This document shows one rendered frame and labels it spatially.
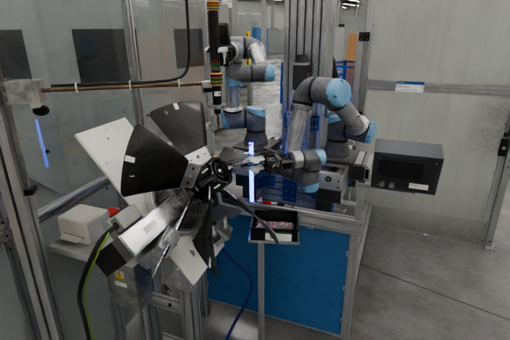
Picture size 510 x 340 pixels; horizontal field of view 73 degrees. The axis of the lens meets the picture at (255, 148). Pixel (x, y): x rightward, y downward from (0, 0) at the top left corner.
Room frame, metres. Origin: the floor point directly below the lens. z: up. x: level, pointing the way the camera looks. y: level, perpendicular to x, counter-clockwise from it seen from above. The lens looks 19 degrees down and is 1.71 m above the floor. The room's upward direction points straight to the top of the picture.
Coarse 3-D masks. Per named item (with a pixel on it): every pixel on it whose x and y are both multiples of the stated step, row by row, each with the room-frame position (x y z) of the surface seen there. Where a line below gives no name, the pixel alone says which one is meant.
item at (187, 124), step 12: (168, 108) 1.35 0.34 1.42; (180, 108) 1.36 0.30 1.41; (192, 108) 1.38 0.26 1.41; (156, 120) 1.30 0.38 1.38; (168, 120) 1.31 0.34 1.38; (180, 120) 1.32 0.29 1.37; (192, 120) 1.33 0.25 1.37; (204, 120) 1.35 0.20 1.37; (168, 132) 1.28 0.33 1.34; (180, 132) 1.28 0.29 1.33; (192, 132) 1.28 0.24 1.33; (204, 132) 1.30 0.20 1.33; (180, 144) 1.25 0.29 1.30; (192, 144) 1.25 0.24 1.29; (204, 144) 1.25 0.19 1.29
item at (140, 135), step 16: (144, 128) 1.04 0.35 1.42; (128, 144) 0.98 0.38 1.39; (144, 144) 1.02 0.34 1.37; (160, 144) 1.05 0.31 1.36; (144, 160) 1.00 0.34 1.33; (160, 160) 1.03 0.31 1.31; (176, 160) 1.08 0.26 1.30; (144, 176) 0.99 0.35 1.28; (160, 176) 1.03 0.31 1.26; (176, 176) 1.07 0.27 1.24; (128, 192) 0.94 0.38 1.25; (144, 192) 0.98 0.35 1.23
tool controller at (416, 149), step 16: (384, 144) 1.38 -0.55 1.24; (400, 144) 1.37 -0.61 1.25; (416, 144) 1.36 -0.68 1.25; (432, 144) 1.35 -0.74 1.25; (384, 160) 1.33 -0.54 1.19; (400, 160) 1.31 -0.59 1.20; (416, 160) 1.28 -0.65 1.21; (432, 160) 1.26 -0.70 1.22; (384, 176) 1.35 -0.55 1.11; (400, 176) 1.32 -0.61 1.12; (416, 176) 1.30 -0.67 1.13; (432, 176) 1.28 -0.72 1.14; (416, 192) 1.32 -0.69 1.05; (432, 192) 1.29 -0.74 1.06
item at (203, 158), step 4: (200, 148) 1.25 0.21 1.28; (204, 148) 1.25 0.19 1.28; (192, 152) 1.23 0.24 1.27; (196, 152) 1.24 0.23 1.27; (200, 152) 1.24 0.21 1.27; (204, 152) 1.24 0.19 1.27; (208, 152) 1.23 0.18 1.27; (184, 156) 1.22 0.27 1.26; (188, 156) 1.22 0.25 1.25; (192, 156) 1.22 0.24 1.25; (196, 156) 1.22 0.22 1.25; (200, 156) 1.22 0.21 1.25; (204, 156) 1.22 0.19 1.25; (208, 156) 1.22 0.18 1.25; (192, 160) 1.21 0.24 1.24; (196, 160) 1.21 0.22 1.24; (200, 160) 1.21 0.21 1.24; (204, 160) 1.21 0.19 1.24; (200, 164) 1.20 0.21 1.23
